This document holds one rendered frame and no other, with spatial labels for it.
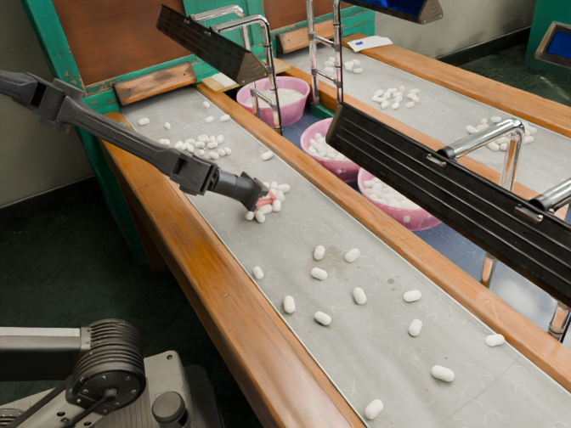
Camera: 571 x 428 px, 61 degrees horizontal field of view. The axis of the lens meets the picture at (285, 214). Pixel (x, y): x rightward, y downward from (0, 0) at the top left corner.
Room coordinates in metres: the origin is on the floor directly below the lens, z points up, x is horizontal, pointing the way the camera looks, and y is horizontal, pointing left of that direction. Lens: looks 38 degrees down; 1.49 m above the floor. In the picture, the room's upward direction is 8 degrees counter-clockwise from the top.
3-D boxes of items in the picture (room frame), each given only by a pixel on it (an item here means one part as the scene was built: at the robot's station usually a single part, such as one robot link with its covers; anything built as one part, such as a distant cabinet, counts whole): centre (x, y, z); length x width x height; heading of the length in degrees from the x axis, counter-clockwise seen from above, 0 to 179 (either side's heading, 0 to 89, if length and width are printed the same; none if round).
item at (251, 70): (1.37, 0.16, 1.08); 0.62 x 0.08 x 0.07; 26
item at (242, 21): (1.40, 0.09, 0.90); 0.20 x 0.19 x 0.45; 26
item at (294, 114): (1.65, -0.02, 0.72); 0.27 x 0.27 x 0.10
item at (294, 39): (2.04, -0.21, 0.83); 0.30 x 0.06 x 0.07; 116
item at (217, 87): (1.84, 0.08, 0.77); 0.33 x 0.15 x 0.01; 116
